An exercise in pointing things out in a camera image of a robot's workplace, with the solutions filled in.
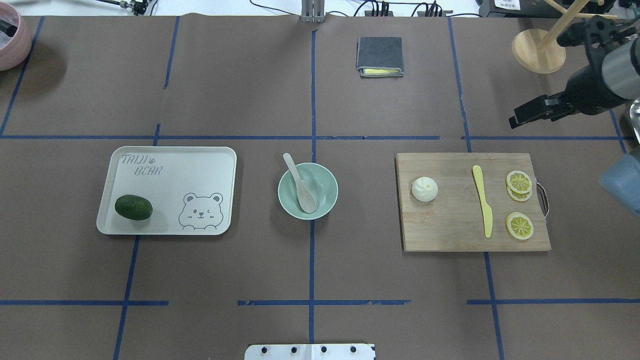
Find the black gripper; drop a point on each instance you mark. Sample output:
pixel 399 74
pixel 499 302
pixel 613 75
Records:
pixel 586 93

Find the white steamed bun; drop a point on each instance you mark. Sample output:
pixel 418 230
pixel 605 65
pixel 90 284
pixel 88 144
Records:
pixel 424 189

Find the white plastic spoon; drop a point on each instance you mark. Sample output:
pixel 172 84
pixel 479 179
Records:
pixel 305 198

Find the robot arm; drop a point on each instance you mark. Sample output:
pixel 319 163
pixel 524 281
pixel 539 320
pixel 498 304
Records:
pixel 611 79

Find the light green bowl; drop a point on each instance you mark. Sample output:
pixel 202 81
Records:
pixel 322 185

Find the pink bowl with ice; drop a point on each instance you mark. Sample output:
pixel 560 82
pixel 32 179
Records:
pixel 14 50

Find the upper top lemon slice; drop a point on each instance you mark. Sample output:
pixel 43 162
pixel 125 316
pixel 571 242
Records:
pixel 518 182

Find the lemon slice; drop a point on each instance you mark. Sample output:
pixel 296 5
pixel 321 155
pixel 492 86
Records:
pixel 519 197
pixel 518 182
pixel 519 226

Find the wooden mug tree stand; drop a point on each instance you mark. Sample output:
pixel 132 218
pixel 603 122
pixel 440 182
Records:
pixel 537 50

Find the yellow plastic knife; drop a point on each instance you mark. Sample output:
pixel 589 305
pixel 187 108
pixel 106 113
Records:
pixel 486 210

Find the upper bottom lemon slice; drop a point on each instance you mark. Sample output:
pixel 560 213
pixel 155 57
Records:
pixel 519 197

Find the lower lemon slice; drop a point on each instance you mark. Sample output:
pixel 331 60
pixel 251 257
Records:
pixel 519 226

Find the metal scoop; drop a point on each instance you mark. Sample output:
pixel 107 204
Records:
pixel 633 118

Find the wooden cutting board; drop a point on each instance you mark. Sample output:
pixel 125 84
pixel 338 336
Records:
pixel 453 221

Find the white bear serving tray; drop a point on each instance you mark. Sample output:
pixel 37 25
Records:
pixel 190 188

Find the green avocado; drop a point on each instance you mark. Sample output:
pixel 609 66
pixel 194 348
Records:
pixel 133 207

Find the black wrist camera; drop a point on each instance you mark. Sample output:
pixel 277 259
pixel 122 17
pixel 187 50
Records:
pixel 598 32

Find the aluminium frame post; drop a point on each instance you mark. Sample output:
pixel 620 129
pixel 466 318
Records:
pixel 313 11

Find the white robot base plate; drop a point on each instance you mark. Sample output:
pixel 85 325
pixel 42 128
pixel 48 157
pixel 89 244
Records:
pixel 311 351

